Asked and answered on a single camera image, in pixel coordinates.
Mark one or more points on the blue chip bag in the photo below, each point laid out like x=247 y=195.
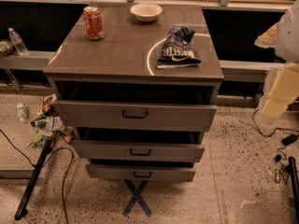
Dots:
x=177 y=51

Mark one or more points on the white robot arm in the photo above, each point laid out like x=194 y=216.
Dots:
x=283 y=36

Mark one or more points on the white paper bowl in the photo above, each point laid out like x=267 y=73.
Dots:
x=146 y=12

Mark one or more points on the bowl on left shelf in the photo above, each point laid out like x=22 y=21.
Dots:
x=6 y=47

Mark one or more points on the grey drawer cabinet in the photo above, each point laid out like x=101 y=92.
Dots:
x=121 y=68

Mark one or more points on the top grey drawer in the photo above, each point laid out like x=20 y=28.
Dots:
x=135 y=116

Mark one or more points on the grey drawer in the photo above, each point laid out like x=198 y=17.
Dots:
x=126 y=151
x=140 y=173
x=135 y=116

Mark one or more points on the middle grey drawer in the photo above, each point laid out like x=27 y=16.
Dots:
x=126 y=151

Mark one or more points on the bottom grey drawer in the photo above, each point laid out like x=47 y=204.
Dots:
x=140 y=173

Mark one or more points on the blue tape cross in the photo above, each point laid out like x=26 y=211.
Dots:
x=136 y=198

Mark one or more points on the clear cup on floor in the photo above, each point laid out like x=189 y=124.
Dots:
x=55 y=124

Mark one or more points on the orange soda can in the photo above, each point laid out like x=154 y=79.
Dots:
x=93 y=23

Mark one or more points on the crumpled snack wrapper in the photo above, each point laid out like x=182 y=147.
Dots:
x=48 y=104

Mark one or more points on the green can on floor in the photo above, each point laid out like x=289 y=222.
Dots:
x=40 y=122

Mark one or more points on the green wrapper on floor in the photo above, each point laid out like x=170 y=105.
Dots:
x=39 y=139

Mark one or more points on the small bottle on floor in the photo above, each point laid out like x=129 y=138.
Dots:
x=21 y=112

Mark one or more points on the clear plastic water bottle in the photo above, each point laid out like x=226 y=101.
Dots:
x=17 y=42

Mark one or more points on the black power adapter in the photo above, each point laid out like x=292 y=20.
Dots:
x=289 y=139

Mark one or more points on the black stand right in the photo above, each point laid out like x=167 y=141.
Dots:
x=295 y=185

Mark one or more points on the black bar on floor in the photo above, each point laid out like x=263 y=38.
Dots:
x=21 y=211

